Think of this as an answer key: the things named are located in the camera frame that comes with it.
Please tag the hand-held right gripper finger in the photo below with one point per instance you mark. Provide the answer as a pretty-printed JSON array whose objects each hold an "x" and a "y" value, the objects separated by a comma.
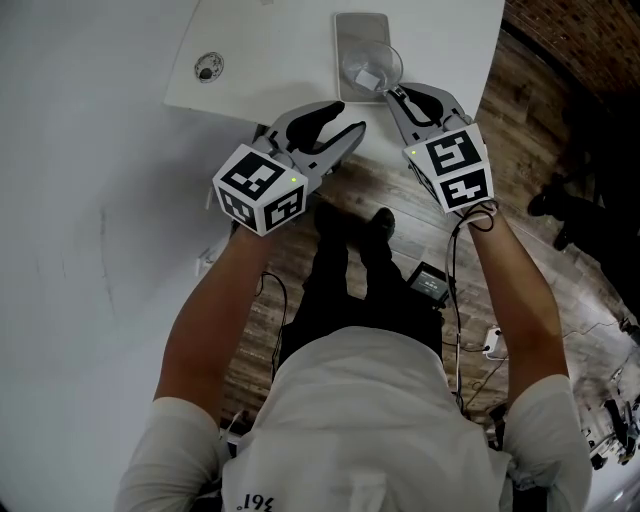
[
  {"x": 442, "y": 100},
  {"x": 407, "y": 127}
]

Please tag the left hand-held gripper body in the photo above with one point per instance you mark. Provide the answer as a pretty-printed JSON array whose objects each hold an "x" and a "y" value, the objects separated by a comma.
[{"x": 260, "y": 190}]

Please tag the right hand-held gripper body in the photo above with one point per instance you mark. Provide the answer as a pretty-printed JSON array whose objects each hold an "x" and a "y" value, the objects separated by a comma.
[{"x": 455, "y": 170}]

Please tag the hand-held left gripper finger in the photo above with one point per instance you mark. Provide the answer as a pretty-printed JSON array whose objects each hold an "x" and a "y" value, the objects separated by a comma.
[
  {"x": 337, "y": 147},
  {"x": 310, "y": 122}
]

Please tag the clear glass cup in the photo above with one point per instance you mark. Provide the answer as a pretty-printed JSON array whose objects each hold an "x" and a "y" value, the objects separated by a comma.
[{"x": 372, "y": 62}]

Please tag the grey square coaster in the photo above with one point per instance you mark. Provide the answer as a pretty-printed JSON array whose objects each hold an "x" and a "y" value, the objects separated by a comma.
[{"x": 360, "y": 27}]

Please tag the person's left forearm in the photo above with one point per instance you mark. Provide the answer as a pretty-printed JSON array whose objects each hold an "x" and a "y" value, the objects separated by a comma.
[{"x": 210, "y": 325}]

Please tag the person's right forearm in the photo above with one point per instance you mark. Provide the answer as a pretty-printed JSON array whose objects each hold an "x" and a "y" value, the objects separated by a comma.
[{"x": 520, "y": 300}]

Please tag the person's left black shoe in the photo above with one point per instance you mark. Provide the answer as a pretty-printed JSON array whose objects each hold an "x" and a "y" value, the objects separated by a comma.
[{"x": 326, "y": 215}]

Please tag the person's black shoe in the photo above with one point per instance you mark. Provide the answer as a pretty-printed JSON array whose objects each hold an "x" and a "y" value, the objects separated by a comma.
[
  {"x": 382, "y": 222},
  {"x": 326, "y": 215}
]

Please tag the white table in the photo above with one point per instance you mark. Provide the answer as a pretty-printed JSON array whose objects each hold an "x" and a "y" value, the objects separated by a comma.
[{"x": 280, "y": 60}]

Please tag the person's right black shoe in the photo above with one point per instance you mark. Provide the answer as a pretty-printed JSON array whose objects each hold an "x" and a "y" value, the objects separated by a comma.
[{"x": 382, "y": 222}]

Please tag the black screen device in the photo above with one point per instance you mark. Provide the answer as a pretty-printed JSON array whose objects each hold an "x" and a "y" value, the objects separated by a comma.
[{"x": 429, "y": 285}]

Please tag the person's black trousers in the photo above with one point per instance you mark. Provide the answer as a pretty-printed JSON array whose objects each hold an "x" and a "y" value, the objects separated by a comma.
[{"x": 350, "y": 305}]

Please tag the white power strip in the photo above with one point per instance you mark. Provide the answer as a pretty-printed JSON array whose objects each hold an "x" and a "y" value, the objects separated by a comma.
[{"x": 495, "y": 342}]

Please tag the person's white t-shirt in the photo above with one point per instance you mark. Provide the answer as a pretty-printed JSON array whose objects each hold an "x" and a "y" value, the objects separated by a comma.
[{"x": 360, "y": 425}]

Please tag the white wall outlet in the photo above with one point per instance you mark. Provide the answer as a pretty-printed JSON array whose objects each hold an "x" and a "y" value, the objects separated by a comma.
[
  {"x": 202, "y": 262},
  {"x": 207, "y": 197}
]

